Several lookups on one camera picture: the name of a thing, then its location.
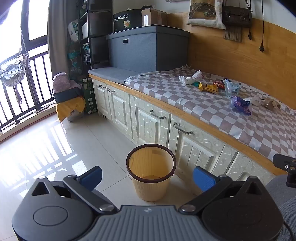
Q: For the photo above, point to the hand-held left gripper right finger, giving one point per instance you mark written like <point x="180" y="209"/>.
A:
<point x="203" y="179"/>

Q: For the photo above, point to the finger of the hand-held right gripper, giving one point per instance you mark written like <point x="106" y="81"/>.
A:
<point x="283" y="162"/>

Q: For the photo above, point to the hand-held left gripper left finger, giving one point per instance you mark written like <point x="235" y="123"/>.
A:
<point x="91" y="177"/>

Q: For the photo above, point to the yellow plastic trash bin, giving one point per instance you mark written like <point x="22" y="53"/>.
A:
<point x="150" y="185"/>

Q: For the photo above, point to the brown paper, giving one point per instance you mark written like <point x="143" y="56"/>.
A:
<point x="270" y="104"/>

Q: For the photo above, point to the red snack packet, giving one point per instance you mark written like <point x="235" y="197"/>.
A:
<point x="218" y="85"/>

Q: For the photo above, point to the grey fabric seat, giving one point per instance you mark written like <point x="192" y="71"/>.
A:
<point x="284" y="204"/>

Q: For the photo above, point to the white printed bag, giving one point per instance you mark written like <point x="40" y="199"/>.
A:
<point x="75" y="114"/>

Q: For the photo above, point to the white tissue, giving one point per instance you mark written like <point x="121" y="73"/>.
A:
<point x="254" y="101"/>

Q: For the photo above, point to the purple wrapper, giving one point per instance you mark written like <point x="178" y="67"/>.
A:
<point x="240" y="105"/>

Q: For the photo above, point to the white bench cabinet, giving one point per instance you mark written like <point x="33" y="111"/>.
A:
<point x="120" y="109"/>

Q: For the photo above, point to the yellow cloth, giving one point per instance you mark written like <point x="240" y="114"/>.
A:
<point x="69" y="105"/>

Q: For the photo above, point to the green carton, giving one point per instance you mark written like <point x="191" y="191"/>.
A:
<point x="89" y="97"/>

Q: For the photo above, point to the brown white checkered blanket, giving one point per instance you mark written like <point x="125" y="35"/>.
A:
<point x="185" y="99"/>

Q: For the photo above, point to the dark storage bin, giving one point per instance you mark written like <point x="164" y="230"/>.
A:
<point x="68" y="95"/>

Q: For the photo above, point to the black balcony railing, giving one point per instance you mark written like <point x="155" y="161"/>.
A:
<point x="34" y="110"/>

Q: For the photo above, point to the light blue wrapper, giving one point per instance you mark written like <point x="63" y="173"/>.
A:
<point x="232" y="89"/>

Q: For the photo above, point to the small yellow box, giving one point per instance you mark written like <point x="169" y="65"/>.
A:
<point x="212" y="89"/>

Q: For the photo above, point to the yellow packet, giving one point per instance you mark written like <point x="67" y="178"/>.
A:
<point x="203" y="87"/>

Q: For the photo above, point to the green packet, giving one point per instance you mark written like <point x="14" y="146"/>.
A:
<point x="197" y="84"/>

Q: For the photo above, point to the pink plush pillow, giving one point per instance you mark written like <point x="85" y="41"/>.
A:
<point x="62" y="81"/>

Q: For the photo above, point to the white crumpled plastic bag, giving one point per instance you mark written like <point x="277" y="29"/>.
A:
<point x="194" y="77"/>

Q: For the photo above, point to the grey seat cushion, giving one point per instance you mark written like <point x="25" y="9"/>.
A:
<point x="111" y="74"/>

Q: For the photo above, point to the plastic wrapped bottle packs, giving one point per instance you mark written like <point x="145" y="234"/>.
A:
<point x="74" y="60"/>

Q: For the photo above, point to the hanging net basket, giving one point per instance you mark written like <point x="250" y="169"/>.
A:
<point x="11" y="71"/>

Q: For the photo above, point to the grey fabric storage box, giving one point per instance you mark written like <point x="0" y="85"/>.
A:
<point x="148" y="51"/>

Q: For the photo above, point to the beige curtain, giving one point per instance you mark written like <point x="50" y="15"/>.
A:
<point x="57" y="34"/>

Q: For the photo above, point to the white paper roll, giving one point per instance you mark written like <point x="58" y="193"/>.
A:
<point x="85" y="30"/>

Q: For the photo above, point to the white tissue pack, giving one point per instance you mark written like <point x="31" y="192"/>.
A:
<point x="73" y="30"/>

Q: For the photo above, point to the brown fringed bag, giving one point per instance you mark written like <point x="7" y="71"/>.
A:
<point x="237" y="16"/>

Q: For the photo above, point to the black drawer tower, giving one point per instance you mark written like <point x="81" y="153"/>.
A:
<point x="99" y="23"/>

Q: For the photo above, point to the black flower print box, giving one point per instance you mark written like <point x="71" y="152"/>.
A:
<point x="127" y="20"/>

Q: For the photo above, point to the brown cardboard box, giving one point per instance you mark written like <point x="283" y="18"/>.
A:
<point x="157" y="17"/>

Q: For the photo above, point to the printed wall cushion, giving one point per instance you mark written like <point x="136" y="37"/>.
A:
<point x="205" y="14"/>

